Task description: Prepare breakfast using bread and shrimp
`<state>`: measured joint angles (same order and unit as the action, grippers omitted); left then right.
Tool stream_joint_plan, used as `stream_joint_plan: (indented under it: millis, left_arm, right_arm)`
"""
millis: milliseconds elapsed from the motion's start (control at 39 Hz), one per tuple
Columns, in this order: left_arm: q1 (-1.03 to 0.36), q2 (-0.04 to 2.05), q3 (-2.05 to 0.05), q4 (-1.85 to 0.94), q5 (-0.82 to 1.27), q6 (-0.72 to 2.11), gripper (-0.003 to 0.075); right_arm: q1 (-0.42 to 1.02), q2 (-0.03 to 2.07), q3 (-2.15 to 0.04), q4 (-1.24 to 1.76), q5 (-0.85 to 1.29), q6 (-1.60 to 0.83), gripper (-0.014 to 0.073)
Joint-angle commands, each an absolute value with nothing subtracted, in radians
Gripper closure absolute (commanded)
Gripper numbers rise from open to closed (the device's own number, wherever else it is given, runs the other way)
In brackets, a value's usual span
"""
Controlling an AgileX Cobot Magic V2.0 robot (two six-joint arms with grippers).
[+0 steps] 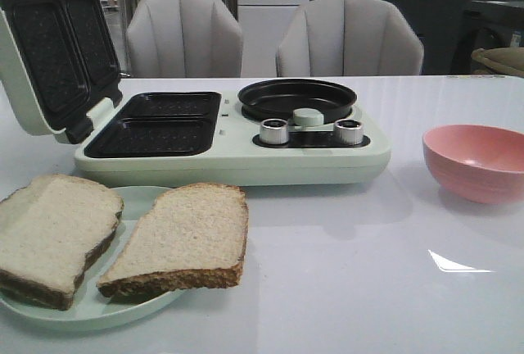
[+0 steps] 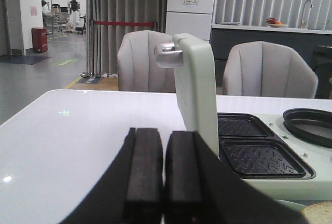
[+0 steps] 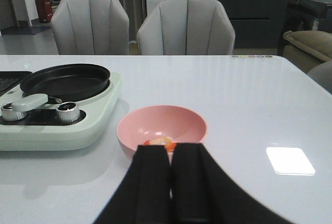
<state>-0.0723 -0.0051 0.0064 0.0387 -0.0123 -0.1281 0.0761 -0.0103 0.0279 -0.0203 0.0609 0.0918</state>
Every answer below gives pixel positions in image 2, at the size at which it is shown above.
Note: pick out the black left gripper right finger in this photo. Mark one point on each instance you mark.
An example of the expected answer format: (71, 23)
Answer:
(200, 189)

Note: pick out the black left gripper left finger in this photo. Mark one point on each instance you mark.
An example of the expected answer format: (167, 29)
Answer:
(130, 190)

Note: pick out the bread slice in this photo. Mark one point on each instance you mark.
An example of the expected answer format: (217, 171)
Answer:
(318, 213)

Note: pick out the green sandwich maker lid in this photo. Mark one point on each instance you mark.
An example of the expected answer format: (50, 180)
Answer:
(194, 72)

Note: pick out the green breakfast maker base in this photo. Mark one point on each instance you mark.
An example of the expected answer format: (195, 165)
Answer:
(261, 151)

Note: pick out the light green plate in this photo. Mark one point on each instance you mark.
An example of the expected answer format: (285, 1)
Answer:
(292, 205)

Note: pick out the left grey fabric chair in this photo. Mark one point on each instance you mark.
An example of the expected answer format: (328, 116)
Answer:
(137, 66)

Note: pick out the grey fabric chair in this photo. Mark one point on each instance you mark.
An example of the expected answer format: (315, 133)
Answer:
(137, 66)
(266, 69)

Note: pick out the red belt barrier stanchion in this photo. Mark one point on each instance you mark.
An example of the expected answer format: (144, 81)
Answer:
(91, 71)

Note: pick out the black round frying pan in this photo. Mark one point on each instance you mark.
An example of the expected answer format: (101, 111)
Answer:
(310, 125)

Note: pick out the right grey fabric chair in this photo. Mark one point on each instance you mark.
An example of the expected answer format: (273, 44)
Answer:
(266, 69)

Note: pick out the dark kitchen counter cabinet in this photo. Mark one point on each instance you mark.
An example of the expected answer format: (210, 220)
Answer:
(224, 37)

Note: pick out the dark washing machine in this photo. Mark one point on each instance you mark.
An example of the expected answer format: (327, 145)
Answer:
(321, 65)

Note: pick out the fruit plate on counter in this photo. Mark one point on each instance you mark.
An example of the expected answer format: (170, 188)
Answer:
(272, 22)

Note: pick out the red waste bin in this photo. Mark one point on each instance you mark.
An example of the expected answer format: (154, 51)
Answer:
(39, 39)

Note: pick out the white refrigerator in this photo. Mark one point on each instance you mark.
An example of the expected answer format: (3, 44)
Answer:
(189, 16)

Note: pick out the chrome kitchen faucet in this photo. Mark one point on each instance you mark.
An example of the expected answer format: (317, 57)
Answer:
(307, 6)

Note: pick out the grey curtain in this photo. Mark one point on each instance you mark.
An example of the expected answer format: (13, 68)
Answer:
(107, 39)

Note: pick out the person in background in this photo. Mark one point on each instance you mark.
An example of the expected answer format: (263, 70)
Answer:
(45, 6)

